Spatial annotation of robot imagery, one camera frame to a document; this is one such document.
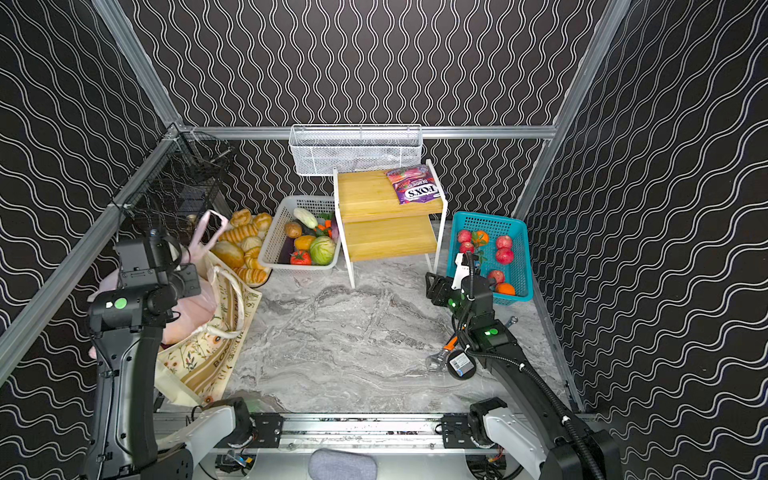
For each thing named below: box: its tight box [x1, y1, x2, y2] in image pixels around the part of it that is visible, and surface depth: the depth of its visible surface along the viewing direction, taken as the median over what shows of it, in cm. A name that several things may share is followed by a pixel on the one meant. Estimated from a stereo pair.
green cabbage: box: [310, 236, 336, 266], surface depth 103 cm
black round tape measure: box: [446, 350, 477, 381], surface depth 85 cm
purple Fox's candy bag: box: [384, 165, 439, 205], surface depth 82 cm
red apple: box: [496, 247, 515, 265], surface depth 107 cm
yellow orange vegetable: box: [295, 235, 316, 251], surface depth 110 cm
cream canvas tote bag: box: [154, 254, 263, 407], surface depth 73 cm
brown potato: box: [284, 221, 303, 239], surface depth 112 cm
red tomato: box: [289, 250, 313, 265], surface depth 105 cm
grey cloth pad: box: [308, 448, 378, 480], surface depth 69 cm
